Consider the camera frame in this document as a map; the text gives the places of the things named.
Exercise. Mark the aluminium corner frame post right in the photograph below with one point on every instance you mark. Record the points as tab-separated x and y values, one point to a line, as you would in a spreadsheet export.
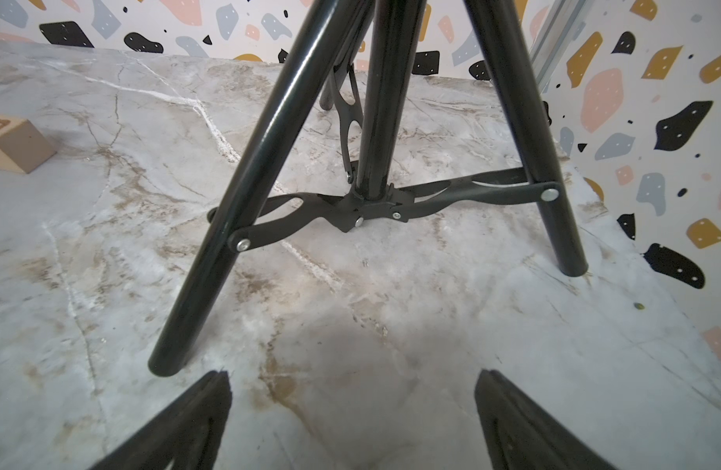
558	30

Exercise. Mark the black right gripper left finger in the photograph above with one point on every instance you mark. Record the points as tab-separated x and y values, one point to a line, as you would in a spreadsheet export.
185	435

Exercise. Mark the wooden letter block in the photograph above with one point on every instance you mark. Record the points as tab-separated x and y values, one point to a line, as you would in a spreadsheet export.
23	148

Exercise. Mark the black tripod stand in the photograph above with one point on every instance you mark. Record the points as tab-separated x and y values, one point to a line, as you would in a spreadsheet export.
357	57

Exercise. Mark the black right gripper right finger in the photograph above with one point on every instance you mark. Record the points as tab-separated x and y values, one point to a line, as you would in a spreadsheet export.
520	434

